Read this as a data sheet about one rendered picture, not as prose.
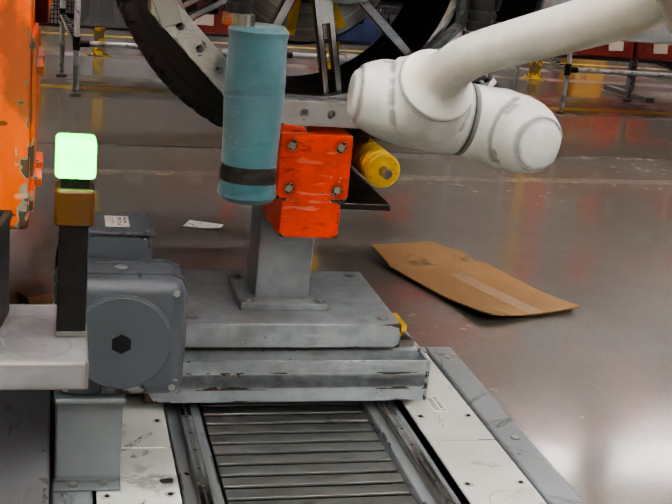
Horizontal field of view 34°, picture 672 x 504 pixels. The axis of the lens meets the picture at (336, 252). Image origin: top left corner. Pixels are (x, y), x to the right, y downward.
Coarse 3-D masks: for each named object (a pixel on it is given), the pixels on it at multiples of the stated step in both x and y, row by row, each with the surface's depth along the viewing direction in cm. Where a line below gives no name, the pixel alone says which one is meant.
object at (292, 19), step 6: (300, 0) 186; (294, 6) 186; (336, 6) 188; (294, 12) 186; (336, 12) 188; (288, 18) 187; (294, 18) 187; (336, 18) 188; (342, 18) 189; (288, 24) 187; (294, 24) 187; (336, 24) 189; (342, 24) 189; (288, 30) 187; (294, 30) 187
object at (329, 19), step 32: (192, 0) 173; (224, 0) 174; (288, 0) 176; (320, 0) 178; (416, 0) 197; (448, 0) 182; (320, 32) 179; (384, 32) 182; (416, 32) 189; (320, 64) 181; (352, 64) 200
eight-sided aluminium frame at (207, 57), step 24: (168, 0) 162; (168, 24) 163; (192, 24) 164; (456, 24) 178; (192, 48) 165; (216, 48) 166; (432, 48) 178; (216, 72) 171; (288, 96) 175; (312, 96) 176; (288, 120) 172; (312, 120) 173; (336, 120) 174
